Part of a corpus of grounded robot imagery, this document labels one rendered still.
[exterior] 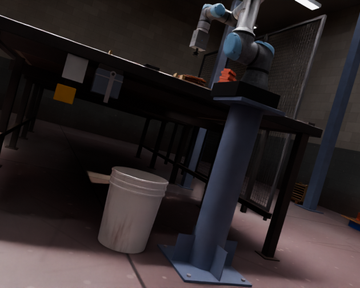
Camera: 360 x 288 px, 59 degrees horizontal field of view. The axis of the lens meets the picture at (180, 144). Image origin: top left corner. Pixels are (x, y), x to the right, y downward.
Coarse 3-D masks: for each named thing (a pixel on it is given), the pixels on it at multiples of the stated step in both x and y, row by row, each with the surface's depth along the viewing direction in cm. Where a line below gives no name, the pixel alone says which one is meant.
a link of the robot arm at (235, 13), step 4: (264, 0) 175; (240, 4) 185; (236, 8) 188; (240, 8) 184; (232, 12) 190; (236, 12) 187; (232, 16) 190; (236, 16) 188; (228, 20) 192; (232, 20) 192; (236, 20) 191; (228, 24) 195; (232, 24) 194; (236, 24) 194
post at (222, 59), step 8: (232, 8) 396; (224, 32) 400; (224, 40) 394; (224, 56) 395; (216, 64) 398; (224, 64) 396; (216, 72) 394; (216, 80) 395; (200, 128) 396; (200, 136) 397; (192, 144) 404; (200, 144) 399; (192, 152) 397; (192, 160) 398; (192, 168) 399; (184, 176) 401; (192, 176) 400; (184, 184) 398
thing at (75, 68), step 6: (72, 54) 155; (66, 60) 155; (72, 60) 156; (78, 60) 157; (84, 60) 158; (66, 66) 155; (72, 66) 156; (78, 66) 157; (84, 66) 158; (66, 72) 156; (72, 72) 156; (78, 72) 157; (84, 72) 158; (72, 78) 157; (78, 78) 158
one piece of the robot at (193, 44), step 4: (196, 32) 197; (200, 32) 196; (204, 32) 197; (208, 32) 201; (196, 36) 196; (200, 36) 196; (204, 36) 197; (208, 36) 198; (192, 40) 199; (196, 40) 195; (200, 40) 196; (204, 40) 198; (192, 44) 198; (196, 44) 196; (200, 44) 197; (204, 44) 198; (196, 48) 199; (200, 48) 197; (204, 48) 198
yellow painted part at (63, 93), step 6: (66, 78) 157; (60, 84) 153; (66, 84) 157; (60, 90) 153; (66, 90) 154; (72, 90) 155; (54, 96) 153; (60, 96) 154; (66, 96) 154; (72, 96) 155; (66, 102) 155; (72, 102) 156
